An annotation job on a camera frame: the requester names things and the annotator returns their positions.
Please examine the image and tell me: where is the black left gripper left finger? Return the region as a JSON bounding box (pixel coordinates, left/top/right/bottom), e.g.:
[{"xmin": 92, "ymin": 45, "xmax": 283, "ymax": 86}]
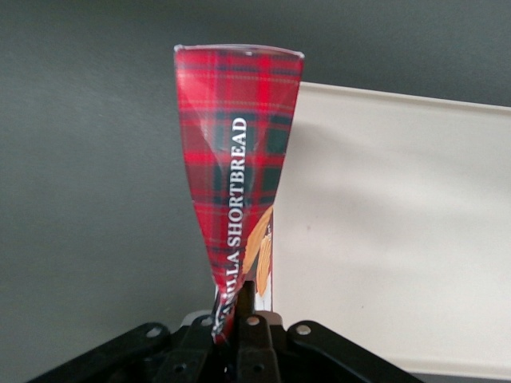
[{"xmin": 23, "ymin": 314, "xmax": 229, "ymax": 383}]

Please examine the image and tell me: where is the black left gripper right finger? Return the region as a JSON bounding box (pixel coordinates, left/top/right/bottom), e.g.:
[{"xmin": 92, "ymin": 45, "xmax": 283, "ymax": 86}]
[{"xmin": 234, "ymin": 280, "xmax": 425, "ymax": 383}]

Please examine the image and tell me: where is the red tartan cookie box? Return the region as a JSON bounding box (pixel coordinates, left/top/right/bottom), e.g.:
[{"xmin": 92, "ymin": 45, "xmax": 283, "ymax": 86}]
[{"xmin": 172, "ymin": 44, "xmax": 307, "ymax": 346}]

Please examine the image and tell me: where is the cream rectangular tray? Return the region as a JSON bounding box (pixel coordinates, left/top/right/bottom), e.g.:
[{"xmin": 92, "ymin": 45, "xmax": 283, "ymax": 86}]
[{"xmin": 255, "ymin": 81, "xmax": 511, "ymax": 381}]

